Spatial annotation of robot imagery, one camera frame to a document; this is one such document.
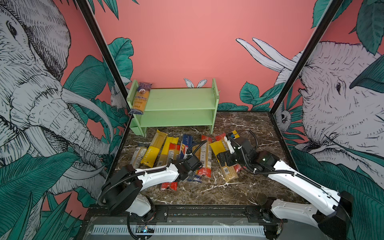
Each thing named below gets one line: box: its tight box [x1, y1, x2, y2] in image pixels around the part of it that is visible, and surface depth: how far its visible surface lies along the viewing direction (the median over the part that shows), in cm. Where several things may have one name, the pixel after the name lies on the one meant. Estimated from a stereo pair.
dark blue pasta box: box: [180, 134, 193, 159], surface depth 100 cm
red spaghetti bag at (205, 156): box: [197, 135, 212, 178], surface depth 92 cm
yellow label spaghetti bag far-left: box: [140, 129, 168, 168], surface depth 97 cm
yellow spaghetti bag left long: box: [157, 137, 179, 167], surface depth 99 cm
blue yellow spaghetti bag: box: [129, 82, 152, 115], surface depth 87 cm
